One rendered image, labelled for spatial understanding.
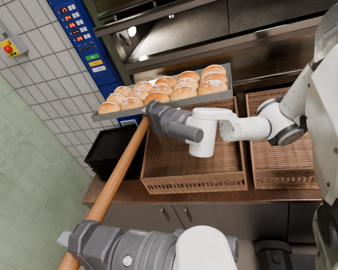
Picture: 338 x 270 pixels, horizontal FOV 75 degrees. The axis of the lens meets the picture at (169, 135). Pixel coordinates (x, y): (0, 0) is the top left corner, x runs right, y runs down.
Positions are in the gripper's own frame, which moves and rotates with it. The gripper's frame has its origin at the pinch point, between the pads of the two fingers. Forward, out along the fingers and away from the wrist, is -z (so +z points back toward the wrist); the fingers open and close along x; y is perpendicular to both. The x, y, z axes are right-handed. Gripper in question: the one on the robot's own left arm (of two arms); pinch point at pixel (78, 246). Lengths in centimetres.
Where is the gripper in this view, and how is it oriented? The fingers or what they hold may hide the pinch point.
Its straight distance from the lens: 46.1
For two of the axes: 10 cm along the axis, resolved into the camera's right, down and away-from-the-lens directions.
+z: 9.0, -0.5, -4.3
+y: 3.2, -5.9, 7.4
